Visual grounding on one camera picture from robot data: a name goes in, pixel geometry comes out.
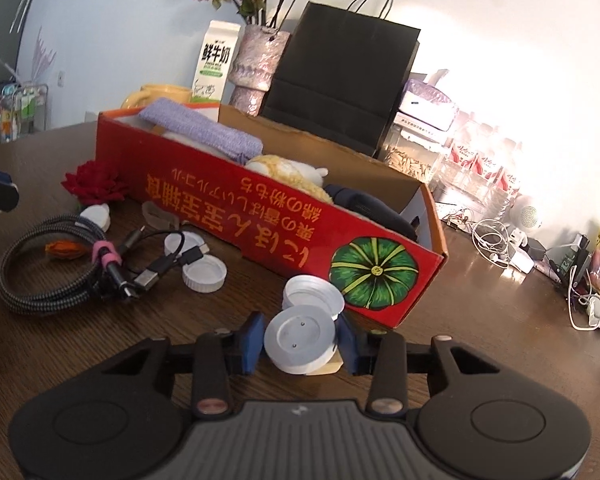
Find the purple towel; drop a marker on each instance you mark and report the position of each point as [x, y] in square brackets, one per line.
[200, 127]

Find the black power adapter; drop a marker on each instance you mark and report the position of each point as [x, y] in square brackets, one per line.
[536, 247]

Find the small orange dried flower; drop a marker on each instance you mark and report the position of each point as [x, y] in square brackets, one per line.
[62, 250]

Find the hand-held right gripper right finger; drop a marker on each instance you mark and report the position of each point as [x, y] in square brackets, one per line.
[347, 347]

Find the white green milk carton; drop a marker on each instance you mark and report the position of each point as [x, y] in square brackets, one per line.
[215, 60]

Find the white round speaker figure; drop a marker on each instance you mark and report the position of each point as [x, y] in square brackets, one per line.
[525, 215]

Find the purple tissue pack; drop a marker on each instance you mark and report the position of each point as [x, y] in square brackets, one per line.
[430, 95]

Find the clear cereal container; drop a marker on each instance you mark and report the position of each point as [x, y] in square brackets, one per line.
[410, 157]

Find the speckled purple ceramic vase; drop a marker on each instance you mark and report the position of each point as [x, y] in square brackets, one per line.
[257, 65]

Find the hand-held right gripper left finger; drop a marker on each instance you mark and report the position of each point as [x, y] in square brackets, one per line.
[252, 347]

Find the dark blue pouch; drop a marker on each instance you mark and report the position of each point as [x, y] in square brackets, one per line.
[370, 207]

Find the red artificial rose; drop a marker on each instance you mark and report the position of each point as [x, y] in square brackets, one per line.
[92, 182]

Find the yellow white plush toy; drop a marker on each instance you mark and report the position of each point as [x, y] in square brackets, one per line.
[285, 172]

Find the black paper bag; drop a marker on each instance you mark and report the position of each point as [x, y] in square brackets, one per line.
[340, 70]

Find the white flat box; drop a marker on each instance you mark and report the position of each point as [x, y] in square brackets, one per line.
[425, 120]

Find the pack of water bottles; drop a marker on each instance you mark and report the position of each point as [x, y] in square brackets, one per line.
[480, 160]

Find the yellow ceramic mug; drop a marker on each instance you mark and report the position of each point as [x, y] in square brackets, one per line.
[165, 95]

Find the black phone stand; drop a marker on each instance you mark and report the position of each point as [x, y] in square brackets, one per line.
[582, 260]

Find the red cardboard box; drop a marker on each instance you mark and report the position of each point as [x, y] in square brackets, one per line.
[230, 195]

